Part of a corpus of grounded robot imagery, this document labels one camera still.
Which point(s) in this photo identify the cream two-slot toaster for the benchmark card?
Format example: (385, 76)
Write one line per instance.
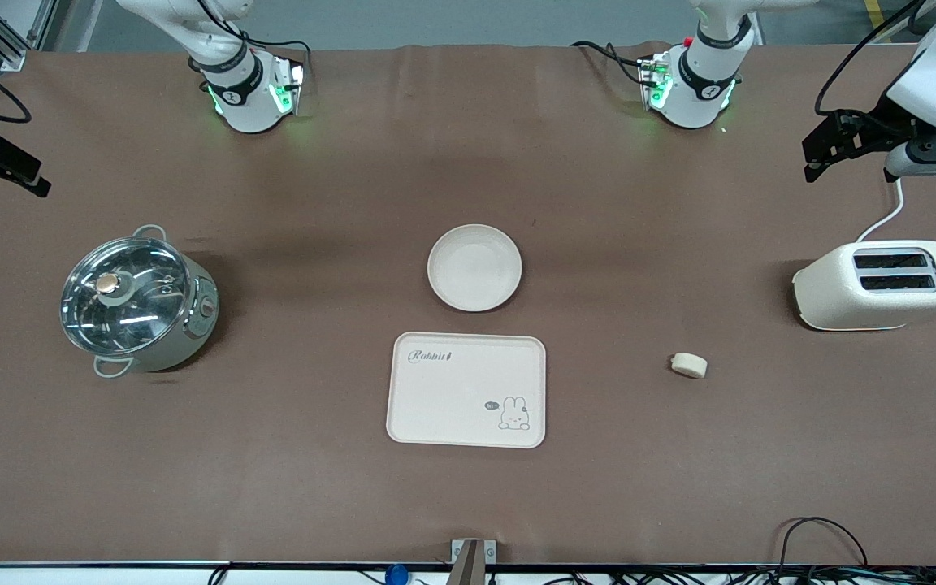
(834, 296)

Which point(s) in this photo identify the brown table mat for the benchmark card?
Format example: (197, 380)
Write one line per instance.
(679, 487)

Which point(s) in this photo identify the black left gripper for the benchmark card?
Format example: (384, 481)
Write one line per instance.
(872, 131)

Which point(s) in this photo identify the small white bun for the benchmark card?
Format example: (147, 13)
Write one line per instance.
(689, 366)

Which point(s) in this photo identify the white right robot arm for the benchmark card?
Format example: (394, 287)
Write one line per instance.
(244, 97)

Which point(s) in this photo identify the glass pot lid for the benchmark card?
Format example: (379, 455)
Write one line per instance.
(127, 305)

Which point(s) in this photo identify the blue round knob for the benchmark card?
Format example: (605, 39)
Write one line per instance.
(396, 575)

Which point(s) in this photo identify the steel electric cooking pot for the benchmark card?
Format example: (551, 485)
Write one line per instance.
(192, 325)

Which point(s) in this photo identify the round cream plate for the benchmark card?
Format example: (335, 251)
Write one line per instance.
(474, 268)

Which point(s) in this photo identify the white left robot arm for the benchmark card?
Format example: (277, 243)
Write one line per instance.
(695, 89)

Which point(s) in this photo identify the cream rabbit print tray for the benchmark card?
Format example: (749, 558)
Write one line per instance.
(460, 398)

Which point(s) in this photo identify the metal table edge bracket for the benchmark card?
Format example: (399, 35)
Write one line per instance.
(472, 561)

